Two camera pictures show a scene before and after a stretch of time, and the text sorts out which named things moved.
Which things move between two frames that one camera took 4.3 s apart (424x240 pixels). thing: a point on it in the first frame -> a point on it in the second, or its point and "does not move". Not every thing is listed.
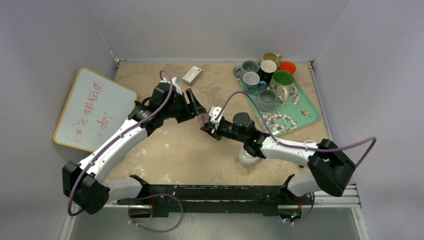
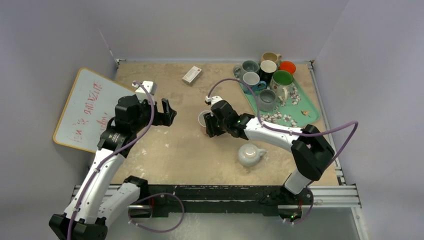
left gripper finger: x=199 y=111 -> x=172 y=114
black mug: x=267 y=68 does not move
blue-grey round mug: x=266 y=99 does not move
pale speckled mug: x=247 y=159 does not move
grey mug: x=247 y=66 does not move
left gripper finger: x=193 y=101 -> x=166 y=107
